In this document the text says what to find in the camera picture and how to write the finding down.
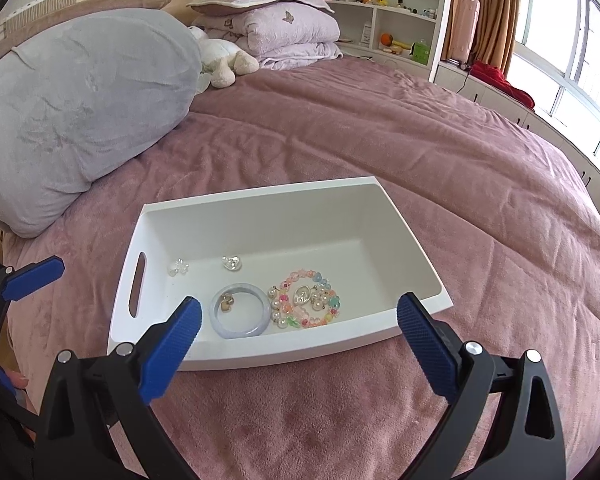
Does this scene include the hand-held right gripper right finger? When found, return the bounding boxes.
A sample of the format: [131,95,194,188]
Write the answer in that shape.
[396,292,567,480]

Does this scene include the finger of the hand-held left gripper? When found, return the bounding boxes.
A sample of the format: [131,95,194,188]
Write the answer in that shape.
[0,255,65,306]

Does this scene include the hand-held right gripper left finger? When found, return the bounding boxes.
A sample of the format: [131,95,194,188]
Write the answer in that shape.
[37,296,203,480]

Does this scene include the lavender bangle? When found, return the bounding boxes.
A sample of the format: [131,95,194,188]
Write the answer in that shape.
[210,282,271,337]

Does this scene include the pearl cluster earrings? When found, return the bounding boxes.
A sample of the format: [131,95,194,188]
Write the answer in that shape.
[310,282,333,313]

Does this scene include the pearl bar hair clip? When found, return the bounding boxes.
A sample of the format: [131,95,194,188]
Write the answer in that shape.
[271,286,290,330]

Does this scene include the colourful bead bracelet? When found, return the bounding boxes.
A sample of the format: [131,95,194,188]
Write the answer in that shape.
[269,269,342,331]

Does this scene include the white storage box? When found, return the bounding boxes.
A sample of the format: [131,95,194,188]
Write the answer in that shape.
[106,176,454,372]

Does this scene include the grey pillow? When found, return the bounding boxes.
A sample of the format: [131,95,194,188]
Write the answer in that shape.
[0,7,203,239]

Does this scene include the white window seat cabinet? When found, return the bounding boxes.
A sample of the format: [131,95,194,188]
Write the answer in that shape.
[432,60,600,221]

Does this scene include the red cloth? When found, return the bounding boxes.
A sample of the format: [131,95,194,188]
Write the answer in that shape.
[470,60,536,110]

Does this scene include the patchwork plaid cushion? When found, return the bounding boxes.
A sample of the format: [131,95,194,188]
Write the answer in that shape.
[0,0,173,56]

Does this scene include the white plush toy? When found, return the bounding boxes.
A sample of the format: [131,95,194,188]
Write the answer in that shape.
[187,25,260,90]

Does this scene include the orange plush toy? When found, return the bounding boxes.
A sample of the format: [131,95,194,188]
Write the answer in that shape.
[379,33,411,53]

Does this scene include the pink suitcase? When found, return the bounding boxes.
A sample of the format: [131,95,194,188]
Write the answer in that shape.
[450,0,481,66]

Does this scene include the white bookshelf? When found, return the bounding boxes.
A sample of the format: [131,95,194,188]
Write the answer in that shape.
[277,0,456,83]

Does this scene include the lilac folded quilt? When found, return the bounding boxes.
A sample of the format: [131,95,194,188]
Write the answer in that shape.
[192,7,343,70]

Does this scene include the brown curtain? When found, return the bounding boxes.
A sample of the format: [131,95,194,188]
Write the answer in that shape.
[440,0,536,81]

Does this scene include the white framed window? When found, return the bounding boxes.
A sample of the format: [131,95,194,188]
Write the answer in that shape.
[500,0,600,161]

